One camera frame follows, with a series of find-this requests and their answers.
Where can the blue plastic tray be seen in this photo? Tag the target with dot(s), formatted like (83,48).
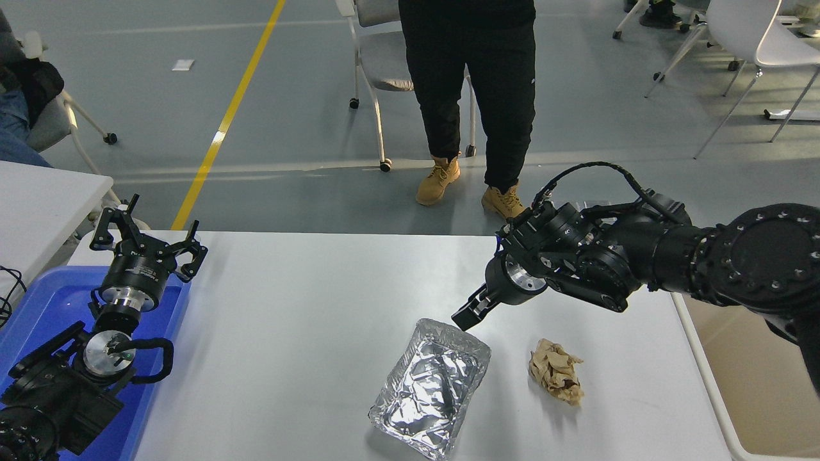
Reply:
(51,307)

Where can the silver foil tray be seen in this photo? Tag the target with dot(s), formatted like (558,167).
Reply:
(430,387)

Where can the white stand foot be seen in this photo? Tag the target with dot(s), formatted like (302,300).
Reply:
(794,114)

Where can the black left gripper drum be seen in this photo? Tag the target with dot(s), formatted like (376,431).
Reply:
(138,272)

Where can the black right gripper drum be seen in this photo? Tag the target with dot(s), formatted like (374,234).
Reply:
(506,288)

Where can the distant person's black shoe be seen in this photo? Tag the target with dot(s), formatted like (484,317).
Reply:
(660,16)

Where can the white shell chair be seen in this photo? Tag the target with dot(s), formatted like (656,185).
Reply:
(743,25)

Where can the white-framed castor chair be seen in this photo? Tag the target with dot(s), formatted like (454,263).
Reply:
(54,121)

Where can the tan paper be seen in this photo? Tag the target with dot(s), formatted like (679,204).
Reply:
(556,372)

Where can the seated person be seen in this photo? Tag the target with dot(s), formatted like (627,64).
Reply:
(16,128)

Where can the large pale bin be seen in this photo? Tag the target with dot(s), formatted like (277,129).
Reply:
(756,410)

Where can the white castor chair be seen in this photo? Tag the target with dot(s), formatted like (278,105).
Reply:
(679,54)

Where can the white side table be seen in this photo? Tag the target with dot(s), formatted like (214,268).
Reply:
(38,205)

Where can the standing person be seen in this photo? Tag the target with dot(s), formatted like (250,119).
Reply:
(467,77)

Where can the grey castor chair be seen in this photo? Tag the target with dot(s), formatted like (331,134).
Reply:
(381,64)

